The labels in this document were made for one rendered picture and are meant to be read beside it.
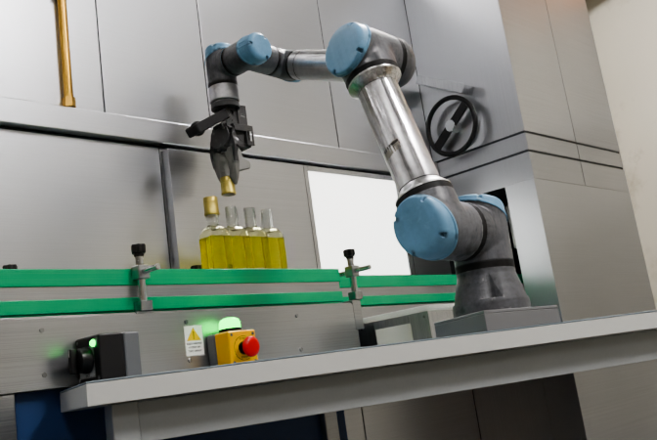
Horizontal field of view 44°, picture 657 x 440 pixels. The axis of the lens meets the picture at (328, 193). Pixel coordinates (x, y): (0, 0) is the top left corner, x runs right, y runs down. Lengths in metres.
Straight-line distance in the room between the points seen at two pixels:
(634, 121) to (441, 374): 4.16
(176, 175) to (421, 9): 1.34
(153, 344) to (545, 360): 0.74
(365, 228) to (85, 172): 0.92
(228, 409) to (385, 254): 1.31
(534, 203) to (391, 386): 1.35
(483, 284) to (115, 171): 0.92
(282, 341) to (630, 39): 4.15
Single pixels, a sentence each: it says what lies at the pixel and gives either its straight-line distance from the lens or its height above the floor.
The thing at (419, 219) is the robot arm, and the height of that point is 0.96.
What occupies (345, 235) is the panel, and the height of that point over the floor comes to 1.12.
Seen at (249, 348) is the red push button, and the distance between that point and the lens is 1.62.
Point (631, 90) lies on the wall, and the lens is 5.56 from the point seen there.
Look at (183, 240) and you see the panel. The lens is 2.04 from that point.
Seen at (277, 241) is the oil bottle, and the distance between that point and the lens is 2.03.
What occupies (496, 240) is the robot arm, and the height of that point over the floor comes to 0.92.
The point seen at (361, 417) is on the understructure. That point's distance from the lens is 2.41.
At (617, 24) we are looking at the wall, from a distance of 5.69.
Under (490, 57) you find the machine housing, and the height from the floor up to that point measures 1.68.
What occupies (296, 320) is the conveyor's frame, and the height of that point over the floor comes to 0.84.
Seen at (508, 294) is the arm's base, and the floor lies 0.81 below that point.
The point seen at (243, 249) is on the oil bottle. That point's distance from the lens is 1.95.
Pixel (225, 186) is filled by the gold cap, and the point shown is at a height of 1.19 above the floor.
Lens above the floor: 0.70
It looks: 13 degrees up
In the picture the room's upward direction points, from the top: 8 degrees counter-clockwise
